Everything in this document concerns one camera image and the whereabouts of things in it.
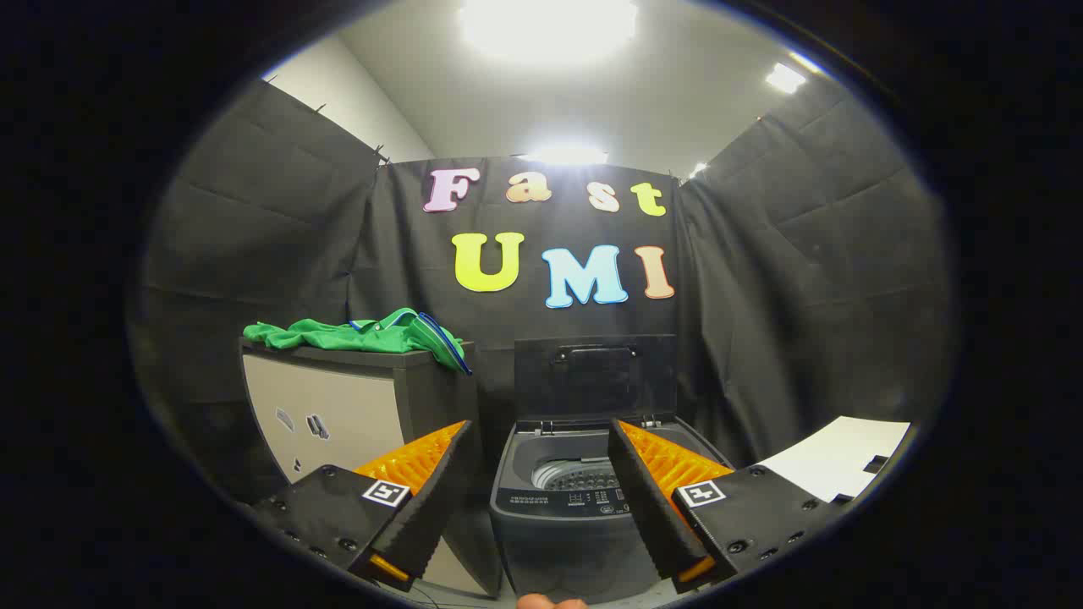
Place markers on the large ceiling light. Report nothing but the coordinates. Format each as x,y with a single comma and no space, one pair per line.
546,25

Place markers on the dark cabinet with beige door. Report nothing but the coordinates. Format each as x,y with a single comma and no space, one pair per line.
338,414

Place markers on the black backdrop cloth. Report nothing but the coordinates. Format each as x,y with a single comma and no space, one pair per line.
761,296

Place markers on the dark grey washing machine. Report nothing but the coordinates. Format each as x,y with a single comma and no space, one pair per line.
558,541

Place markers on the ceiling light above backdrop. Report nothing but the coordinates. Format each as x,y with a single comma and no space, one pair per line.
563,156

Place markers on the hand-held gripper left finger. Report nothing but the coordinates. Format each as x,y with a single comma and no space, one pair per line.
431,499

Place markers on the green polo shirt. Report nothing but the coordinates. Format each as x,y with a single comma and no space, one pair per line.
338,337

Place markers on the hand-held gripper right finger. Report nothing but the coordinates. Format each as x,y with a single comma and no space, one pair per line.
647,499

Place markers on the white flat board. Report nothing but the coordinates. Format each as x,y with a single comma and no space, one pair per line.
829,457

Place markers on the small rectangular ceiling light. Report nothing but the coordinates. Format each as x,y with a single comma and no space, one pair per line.
786,78

